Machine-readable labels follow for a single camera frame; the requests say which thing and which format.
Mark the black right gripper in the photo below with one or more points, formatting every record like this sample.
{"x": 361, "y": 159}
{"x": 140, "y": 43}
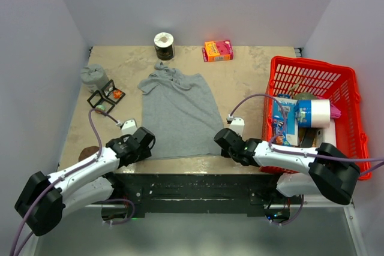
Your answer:
{"x": 225, "y": 153}

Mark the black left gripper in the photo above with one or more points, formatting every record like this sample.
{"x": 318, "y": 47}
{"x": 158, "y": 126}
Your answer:
{"x": 145, "y": 153}

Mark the grey sleeveless shirt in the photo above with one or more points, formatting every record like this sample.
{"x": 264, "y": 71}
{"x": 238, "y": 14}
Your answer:
{"x": 180, "y": 110}

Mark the orange maple leaf brooch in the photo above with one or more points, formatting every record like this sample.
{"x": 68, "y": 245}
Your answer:
{"x": 117, "y": 94}

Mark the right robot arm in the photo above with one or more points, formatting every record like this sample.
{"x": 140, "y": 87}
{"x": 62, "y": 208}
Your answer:
{"x": 334, "y": 174}

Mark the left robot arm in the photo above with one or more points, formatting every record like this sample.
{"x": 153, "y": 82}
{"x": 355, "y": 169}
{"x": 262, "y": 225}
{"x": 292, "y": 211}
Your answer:
{"x": 45, "y": 200}

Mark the round iridescent brooch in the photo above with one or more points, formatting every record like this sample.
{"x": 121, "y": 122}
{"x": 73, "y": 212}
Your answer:
{"x": 100, "y": 108}

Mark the black brooch display case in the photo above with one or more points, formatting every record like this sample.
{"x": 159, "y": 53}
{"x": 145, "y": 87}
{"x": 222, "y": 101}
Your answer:
{"x": 107, "y": 92}

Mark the brown wooden block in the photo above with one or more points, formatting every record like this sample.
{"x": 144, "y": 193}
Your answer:
{"x": 87, "y": 152}

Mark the blue razor package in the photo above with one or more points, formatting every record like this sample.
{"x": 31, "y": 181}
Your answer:
{"x": 284, "y": 124}

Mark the blue white wipes roll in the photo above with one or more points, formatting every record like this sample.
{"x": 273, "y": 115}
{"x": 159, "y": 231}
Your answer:
{"x": 313, "y": 113}

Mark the green round fruit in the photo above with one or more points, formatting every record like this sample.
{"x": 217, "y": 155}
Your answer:
{"x": 304, "y": 96}

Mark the grey paper roll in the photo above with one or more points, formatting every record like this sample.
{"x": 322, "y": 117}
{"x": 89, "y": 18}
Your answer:
{"x": 94, "y": 77}

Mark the red plastic basket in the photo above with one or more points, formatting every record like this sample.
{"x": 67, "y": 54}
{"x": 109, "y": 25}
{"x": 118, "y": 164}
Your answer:
{"x": 319, "y": 95}

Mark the white box in basket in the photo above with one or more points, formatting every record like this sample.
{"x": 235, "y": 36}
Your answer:
{"x": 327, "y": 135}

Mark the orange pink snack box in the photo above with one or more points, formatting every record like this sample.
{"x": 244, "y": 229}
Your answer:
{"x": 214, "y": 51}

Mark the pink packet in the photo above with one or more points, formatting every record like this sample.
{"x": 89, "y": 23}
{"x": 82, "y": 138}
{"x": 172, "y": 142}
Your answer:
{"x": 335, "y": 113}

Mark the toilet paper roll black wrapper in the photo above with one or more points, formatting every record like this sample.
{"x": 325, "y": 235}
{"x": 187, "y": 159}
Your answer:
{"x": 163, "y": 43}

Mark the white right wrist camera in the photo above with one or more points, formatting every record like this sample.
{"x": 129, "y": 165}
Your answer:
{"x": 236, "y": 124}

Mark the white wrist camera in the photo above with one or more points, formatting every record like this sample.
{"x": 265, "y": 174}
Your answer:
{"x": 236, "y": 124}
{"x": 127, "y": 127}

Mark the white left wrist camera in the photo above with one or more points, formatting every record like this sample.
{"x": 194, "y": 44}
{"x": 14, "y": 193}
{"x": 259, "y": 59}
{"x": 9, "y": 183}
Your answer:
{"x": 127, "y": 127}

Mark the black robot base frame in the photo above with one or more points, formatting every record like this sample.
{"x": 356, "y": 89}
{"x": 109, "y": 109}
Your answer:
{"x": 251, "y": 194}

